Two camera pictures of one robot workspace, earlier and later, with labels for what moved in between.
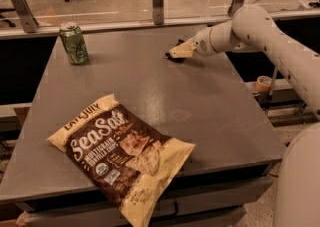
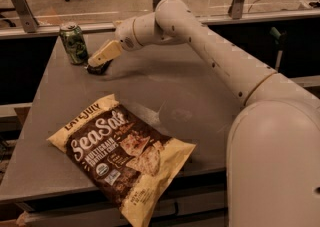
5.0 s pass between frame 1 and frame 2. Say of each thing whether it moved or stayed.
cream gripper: moved
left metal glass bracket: stayed
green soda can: stayed
